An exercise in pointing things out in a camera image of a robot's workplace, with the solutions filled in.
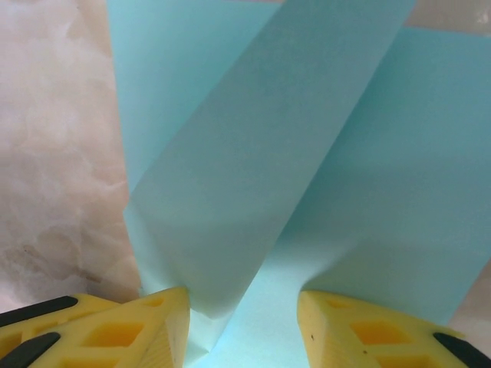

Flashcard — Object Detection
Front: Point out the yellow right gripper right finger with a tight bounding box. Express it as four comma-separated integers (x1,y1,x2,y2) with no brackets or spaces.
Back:
298,290,491,368

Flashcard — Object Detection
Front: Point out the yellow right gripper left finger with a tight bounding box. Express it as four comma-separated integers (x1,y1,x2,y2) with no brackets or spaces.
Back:
0,286,192,368

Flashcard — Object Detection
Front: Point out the teal cloth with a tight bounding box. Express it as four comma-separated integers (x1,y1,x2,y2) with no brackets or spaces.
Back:
105,0,491,368

